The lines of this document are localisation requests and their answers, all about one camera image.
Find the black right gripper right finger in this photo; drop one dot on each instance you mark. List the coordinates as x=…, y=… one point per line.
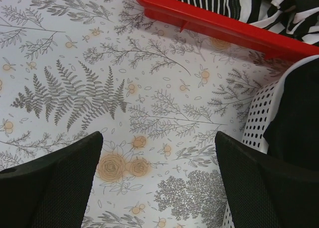
x=265, y=192

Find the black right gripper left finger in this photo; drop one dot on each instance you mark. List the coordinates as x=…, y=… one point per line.
x=51, y=191

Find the black floral print t-shirt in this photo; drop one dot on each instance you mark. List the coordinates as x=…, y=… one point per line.
x=293, y=134

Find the white perforated plastic basket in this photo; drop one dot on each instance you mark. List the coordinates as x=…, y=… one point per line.
x=262, y=111

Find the floral patterned table mat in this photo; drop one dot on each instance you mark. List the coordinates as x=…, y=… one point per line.
x=157, y=94

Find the red plastic tray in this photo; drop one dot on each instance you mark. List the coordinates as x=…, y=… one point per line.
x=188, y=17

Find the black white striped shirt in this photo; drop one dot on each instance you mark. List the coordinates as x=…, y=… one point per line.
x=297, y=19

